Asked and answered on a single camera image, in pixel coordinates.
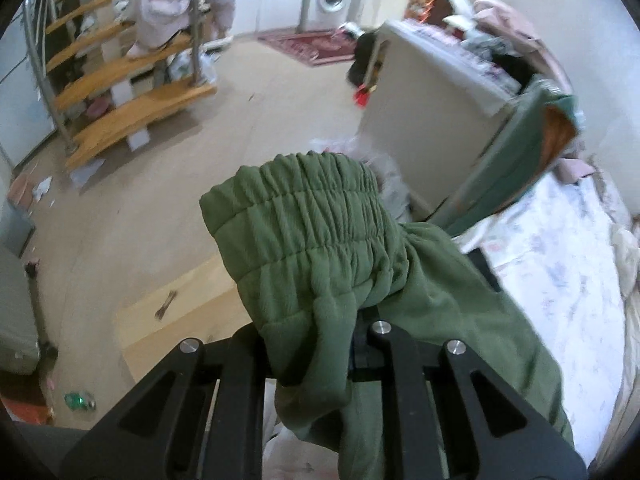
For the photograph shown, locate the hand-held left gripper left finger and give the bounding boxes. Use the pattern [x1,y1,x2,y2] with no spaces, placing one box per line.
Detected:
[60,323,274,480]

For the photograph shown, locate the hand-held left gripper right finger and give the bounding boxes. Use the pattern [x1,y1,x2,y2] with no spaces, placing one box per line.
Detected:
[350,320,589,480]

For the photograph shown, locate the green pants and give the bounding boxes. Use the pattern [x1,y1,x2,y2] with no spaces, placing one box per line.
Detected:
[199,74,582,480]

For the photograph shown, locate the light wooden board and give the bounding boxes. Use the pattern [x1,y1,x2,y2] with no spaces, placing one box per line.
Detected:
[115,260,266,387]

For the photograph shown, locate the white floral bed sheet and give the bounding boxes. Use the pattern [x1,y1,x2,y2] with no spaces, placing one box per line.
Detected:
[457,160,640,466]

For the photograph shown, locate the grey mattress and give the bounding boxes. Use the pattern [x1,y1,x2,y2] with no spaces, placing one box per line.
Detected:
[0,245,42,376]

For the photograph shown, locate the white paper sheet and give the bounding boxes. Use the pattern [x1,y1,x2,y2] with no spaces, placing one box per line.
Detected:
[70,157,107,187]

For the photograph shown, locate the beige blanket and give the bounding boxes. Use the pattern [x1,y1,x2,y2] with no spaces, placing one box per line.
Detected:
[610,224,640,303]

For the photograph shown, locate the white cabinet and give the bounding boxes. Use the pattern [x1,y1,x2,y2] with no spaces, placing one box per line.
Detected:
[357,20,523,213]

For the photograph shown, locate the wooden spiral staircase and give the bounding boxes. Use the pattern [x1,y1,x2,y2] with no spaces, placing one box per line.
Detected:
[25,0,219,171]

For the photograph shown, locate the clear plastic bag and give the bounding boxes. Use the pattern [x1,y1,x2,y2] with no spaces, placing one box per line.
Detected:
[167,52,219,86]

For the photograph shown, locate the black bag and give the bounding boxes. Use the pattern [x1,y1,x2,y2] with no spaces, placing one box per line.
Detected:
[346,30,392,88]

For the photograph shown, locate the red patterned rug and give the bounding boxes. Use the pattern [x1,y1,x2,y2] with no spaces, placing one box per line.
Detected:
[257,27,358,68]

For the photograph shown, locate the pink cloth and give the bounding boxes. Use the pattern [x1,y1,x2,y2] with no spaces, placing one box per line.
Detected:
[472,0,573,91]

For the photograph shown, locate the pink padded jacket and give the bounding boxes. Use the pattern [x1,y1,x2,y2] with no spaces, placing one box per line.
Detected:
[125,0,239,59]

